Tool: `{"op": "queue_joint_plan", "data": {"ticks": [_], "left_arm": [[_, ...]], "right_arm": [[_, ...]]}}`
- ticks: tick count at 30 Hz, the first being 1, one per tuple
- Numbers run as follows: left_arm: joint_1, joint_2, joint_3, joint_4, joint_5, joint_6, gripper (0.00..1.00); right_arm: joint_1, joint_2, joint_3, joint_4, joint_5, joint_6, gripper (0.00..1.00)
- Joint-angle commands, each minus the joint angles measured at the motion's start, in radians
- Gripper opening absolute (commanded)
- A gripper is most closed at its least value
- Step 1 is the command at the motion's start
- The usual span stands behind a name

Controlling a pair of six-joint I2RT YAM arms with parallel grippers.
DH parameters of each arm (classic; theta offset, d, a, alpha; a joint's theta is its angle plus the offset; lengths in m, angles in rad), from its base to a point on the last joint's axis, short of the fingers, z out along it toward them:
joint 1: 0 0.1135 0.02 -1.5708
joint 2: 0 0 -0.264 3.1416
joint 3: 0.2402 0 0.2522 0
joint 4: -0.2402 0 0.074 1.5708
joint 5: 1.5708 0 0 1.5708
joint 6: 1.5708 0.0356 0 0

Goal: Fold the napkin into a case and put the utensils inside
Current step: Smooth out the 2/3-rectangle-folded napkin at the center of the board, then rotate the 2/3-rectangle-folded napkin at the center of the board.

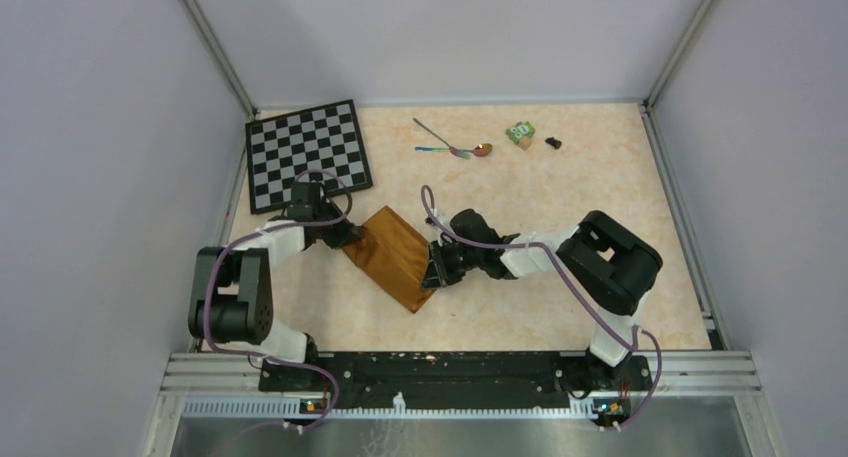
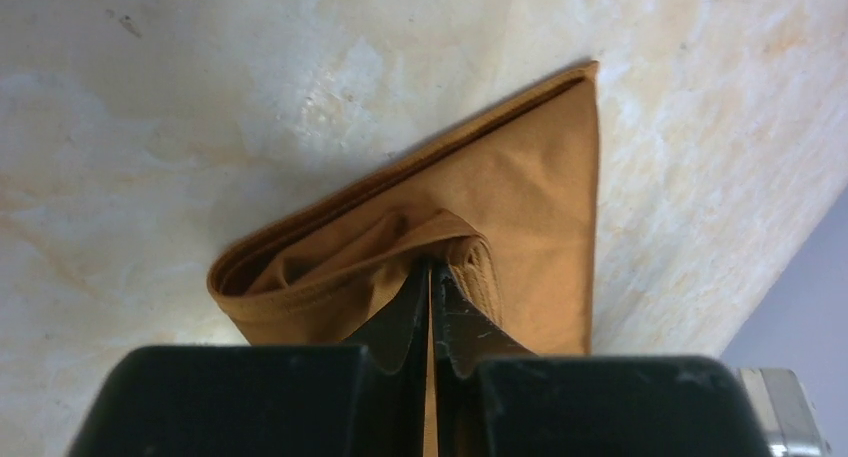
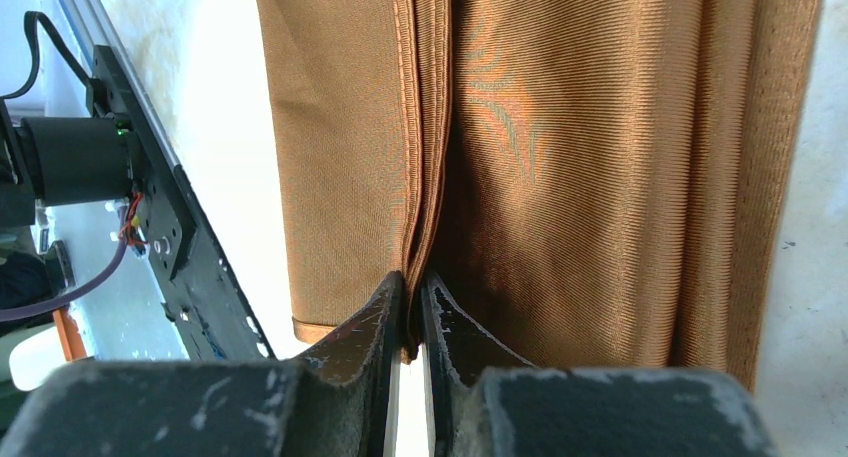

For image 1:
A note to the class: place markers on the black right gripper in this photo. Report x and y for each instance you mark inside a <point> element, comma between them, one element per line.
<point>438,273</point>

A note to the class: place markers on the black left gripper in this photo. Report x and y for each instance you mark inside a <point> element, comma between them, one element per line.
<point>345,234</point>

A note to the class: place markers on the brown cloth napkin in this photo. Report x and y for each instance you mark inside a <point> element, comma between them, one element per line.
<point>394,255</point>

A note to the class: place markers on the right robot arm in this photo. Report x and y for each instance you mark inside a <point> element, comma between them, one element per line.
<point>609,268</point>

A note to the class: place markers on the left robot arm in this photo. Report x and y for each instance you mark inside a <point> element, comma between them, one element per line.
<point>232,292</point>

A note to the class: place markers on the black white checkerboard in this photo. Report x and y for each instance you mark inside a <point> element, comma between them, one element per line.
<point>325,138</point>

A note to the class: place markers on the iridescent metal fork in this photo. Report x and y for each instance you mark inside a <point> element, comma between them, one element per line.
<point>437,136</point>

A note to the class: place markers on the iridescent metal spoon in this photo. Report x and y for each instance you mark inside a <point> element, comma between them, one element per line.
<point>481,150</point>

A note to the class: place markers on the green numbered wooden block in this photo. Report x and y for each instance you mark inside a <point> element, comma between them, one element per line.
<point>521,134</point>

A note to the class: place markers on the small black object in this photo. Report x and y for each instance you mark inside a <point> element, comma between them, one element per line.
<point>553,142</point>

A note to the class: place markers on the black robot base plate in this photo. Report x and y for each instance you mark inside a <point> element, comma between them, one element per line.
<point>459,380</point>

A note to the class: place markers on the aluminium frame rail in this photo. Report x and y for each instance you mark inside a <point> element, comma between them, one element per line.
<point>218,385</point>

